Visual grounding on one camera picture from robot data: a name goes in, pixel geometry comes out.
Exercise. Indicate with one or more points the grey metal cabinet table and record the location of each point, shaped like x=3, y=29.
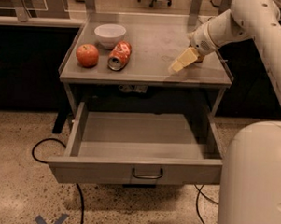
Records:
x=156, y=41

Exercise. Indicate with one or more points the red soda can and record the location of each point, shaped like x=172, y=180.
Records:
x=119, y=56

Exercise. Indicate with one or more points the metal drawer handle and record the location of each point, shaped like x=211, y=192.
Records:
x=137, y=174

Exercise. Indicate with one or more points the grey open drawer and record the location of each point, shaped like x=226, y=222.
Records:
x=104, y=148

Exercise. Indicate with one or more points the red apple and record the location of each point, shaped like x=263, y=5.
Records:
x=87, y=55

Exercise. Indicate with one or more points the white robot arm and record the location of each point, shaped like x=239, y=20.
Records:
x=250, y=184

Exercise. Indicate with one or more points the orange soda can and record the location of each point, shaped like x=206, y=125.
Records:
x=200, y=59

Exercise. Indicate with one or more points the white bowl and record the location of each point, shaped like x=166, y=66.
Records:
x=109, y=35

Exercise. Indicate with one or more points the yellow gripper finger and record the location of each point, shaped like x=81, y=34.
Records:
x=187, y=57

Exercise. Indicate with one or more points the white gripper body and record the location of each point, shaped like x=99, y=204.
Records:
x=201, y=42

